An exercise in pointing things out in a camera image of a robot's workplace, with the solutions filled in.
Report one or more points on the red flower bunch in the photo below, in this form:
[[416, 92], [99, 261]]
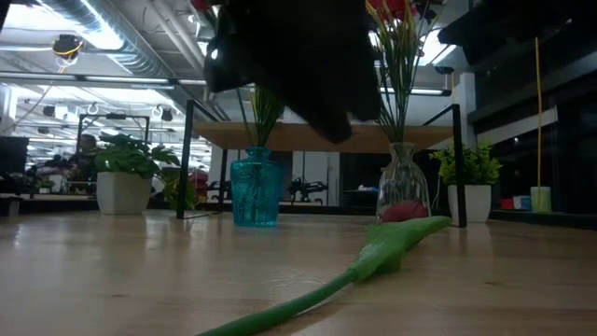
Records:
[[396, 102]]

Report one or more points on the clear ribbed glass vase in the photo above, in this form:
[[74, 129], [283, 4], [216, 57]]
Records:
[[403, 182]]

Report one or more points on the dark red tulip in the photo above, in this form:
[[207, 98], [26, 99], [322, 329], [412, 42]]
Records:
[[387, 247]]

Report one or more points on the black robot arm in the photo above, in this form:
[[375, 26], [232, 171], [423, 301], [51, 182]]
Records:
[[305, 189]]

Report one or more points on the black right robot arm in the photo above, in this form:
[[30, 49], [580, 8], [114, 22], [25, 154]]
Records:
[[513, 23]]

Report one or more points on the wooden shelf black legs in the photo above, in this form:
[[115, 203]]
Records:
[[289, 137]]

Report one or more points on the long ceiling light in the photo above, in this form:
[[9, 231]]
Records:
[[429, 92], [116, 79]]

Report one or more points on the blue glass vase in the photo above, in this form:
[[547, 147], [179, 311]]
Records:
[[256, 191]]

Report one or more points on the red object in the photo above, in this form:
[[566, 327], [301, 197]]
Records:
[[200, 182]]

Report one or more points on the yellow-green leafy plant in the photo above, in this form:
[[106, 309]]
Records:
[[175, 193]]

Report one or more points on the dark green plant white pot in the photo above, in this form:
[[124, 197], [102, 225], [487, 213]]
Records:
[[123, 193]]

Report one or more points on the light green plant white pot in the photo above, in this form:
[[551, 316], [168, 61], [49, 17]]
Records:
[[471, 203]]

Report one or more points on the person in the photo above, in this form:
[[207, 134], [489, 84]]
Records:
[[84, 158]]

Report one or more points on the red box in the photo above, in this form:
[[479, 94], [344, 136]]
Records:
[[507, 204]]

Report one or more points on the blue white box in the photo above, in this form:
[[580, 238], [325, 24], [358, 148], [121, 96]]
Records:
[[522, 203]]

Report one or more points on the light green cylinder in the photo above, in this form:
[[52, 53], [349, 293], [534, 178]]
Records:
[[541, 200]]

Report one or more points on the black monitor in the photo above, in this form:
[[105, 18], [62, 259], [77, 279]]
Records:
[[14, 154]]

